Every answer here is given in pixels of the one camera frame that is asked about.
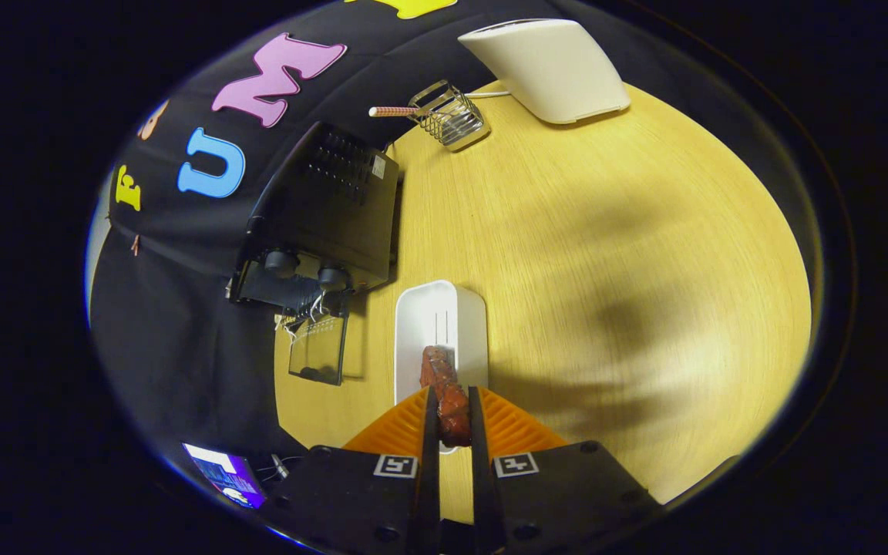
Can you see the pink clip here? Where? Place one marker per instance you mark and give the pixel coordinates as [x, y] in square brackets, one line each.
[136, 245]

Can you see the lit display screen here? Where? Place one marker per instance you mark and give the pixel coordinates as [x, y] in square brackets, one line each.
[227, 474]

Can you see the white toaster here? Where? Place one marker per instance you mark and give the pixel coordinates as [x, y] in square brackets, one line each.
[552, 69]

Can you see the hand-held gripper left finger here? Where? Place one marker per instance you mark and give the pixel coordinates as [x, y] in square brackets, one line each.
[429, 462]

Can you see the red-brown meat steak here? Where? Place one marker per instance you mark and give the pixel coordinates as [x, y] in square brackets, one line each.
[448, 393]

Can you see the white oblong tray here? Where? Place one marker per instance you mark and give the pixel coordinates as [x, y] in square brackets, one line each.
[436, 316]

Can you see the black toaster oven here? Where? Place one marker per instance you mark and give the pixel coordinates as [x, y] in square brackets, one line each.
[336, 208]

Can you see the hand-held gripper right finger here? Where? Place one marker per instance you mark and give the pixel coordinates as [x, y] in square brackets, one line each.
[479, 462]

